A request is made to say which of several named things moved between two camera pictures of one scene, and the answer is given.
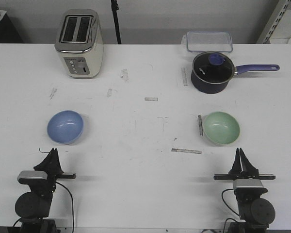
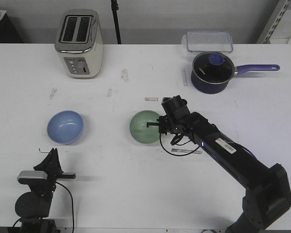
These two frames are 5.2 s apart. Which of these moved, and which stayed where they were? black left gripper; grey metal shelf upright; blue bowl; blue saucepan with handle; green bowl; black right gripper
Moved: black right gripper; green bowl
Stayed: black left gripper; blue bowl; grey metal shelf upright; blue saucepan with handle
